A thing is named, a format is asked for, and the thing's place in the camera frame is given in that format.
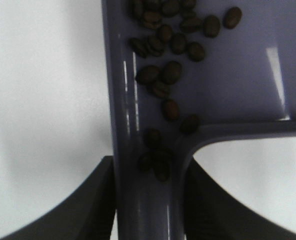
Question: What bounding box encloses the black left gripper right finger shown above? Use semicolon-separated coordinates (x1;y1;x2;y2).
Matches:
184;159;296;240

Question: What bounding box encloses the pile of coffee beans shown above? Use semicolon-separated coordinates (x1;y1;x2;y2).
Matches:
128;0;243;182

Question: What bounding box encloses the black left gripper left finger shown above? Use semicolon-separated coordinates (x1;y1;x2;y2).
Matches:
4;156;116;240

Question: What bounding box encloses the purple plastic dustpan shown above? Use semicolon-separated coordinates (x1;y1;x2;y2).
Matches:
102;0;296;240

